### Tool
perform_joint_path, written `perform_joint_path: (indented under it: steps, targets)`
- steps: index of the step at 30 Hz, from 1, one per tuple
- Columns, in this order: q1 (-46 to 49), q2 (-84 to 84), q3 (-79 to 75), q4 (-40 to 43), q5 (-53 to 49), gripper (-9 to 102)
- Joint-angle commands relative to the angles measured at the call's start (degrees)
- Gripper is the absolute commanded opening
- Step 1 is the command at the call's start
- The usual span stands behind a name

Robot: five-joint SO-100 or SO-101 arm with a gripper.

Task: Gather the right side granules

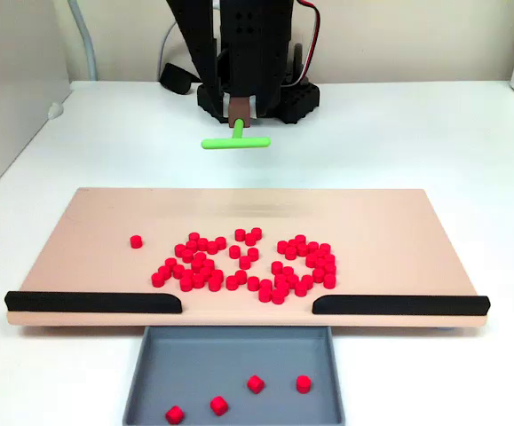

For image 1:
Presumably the black foam strip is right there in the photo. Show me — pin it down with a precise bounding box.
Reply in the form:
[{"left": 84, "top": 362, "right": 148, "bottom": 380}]
[
  {"left": 4, "top": 290, "right": 183, "bottom": 315},
  {"left": 312, "top": 294, "right": 491, "bottom": 317}
]

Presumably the peach flat board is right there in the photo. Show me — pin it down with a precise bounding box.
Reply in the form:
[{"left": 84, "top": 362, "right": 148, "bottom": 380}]
[{"left": 5, "top": 186, "right": 491, "bottom": 332}]

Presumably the red white black arm cable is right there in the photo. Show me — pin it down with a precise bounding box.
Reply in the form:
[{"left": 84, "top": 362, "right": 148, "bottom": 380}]
[{"left": 289, "top": 0, "right": 321, "bottom": 88}]

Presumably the grey cable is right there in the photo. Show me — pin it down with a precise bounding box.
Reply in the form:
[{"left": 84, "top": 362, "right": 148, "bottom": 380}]
[{"left": 155, "top": 20, "right": 180, "bottom": 83}]

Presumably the green T-shaped pusher tool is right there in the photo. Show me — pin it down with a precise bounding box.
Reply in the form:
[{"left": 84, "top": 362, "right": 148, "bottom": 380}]
[{"left": 201, "top": 96, "right": 272, "bottom": 152}]

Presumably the grey shallow tray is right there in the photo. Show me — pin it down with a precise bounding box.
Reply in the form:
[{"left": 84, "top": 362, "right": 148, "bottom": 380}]
[{"left": 122, "top": 325, "right": 346, "bottom": 426}]

